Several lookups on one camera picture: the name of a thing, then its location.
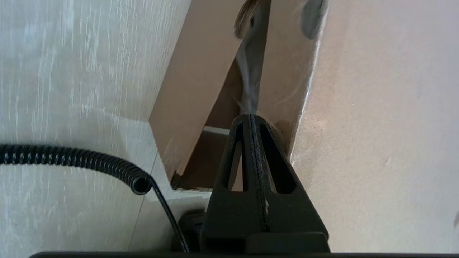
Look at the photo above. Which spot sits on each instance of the brown cardboard shoebox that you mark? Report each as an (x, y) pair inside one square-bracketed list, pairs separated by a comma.
[(190, 89)]

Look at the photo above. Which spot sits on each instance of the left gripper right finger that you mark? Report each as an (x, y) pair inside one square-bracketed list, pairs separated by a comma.
[(290, 218)]

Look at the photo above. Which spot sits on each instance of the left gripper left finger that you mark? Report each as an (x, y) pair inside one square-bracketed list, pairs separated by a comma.
[(229, 215)]

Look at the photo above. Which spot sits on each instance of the grey fabric strip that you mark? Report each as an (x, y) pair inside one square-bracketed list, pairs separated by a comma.
[(252, 61)]

